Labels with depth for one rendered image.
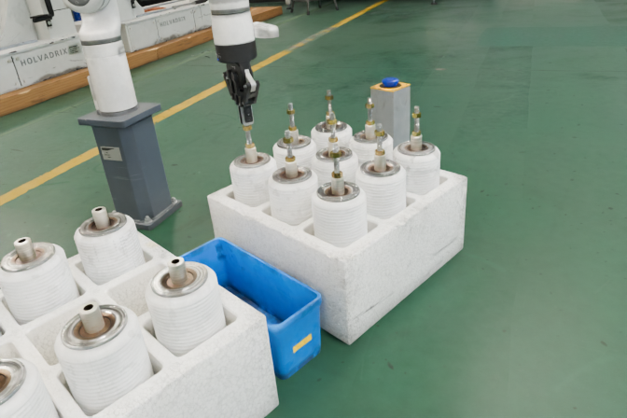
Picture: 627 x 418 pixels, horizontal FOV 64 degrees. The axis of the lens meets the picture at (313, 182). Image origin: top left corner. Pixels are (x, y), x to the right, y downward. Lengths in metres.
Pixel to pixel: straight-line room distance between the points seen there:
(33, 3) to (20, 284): 2.54
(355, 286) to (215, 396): 0.29
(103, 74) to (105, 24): 0.11
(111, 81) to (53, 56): 1.86
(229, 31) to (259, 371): 0.56
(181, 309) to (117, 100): 0.74
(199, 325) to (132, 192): 0.71
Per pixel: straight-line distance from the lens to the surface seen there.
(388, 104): 1.23
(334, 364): 0.90
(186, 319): 0.69
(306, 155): 1.07
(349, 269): 0.83
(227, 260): 1.05
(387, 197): 0.92
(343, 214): 0.84
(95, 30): 1.29
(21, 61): 3.02
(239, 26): 0.92
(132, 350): 0.66
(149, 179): 1.36
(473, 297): 1.04
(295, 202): 0.92
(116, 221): 0.89
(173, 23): 3.92
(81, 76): 3.17
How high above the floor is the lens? 0.65
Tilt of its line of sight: 26 degrees down
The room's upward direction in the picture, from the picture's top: 5 degrees counter-clockwise
